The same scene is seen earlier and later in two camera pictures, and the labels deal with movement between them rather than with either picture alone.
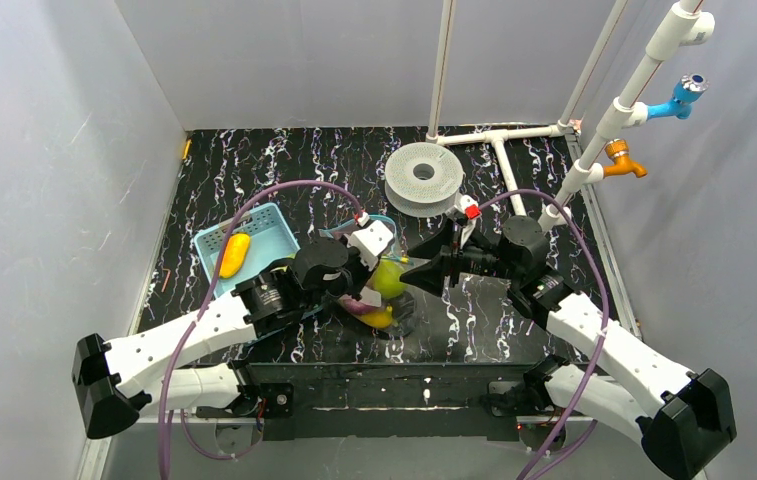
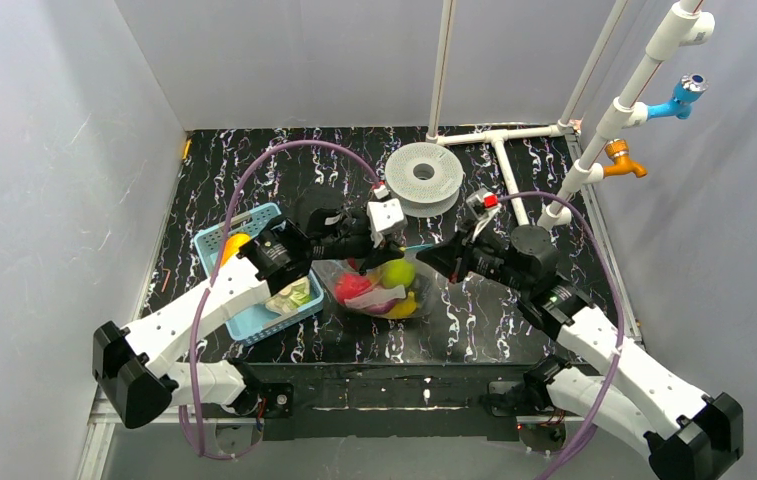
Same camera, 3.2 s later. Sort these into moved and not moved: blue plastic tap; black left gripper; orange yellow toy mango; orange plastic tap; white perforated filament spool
Moved: black left gripper
Not moved: blue plastic tap; orange plastic tap; orange yellow toy mango; white perforated filament spool
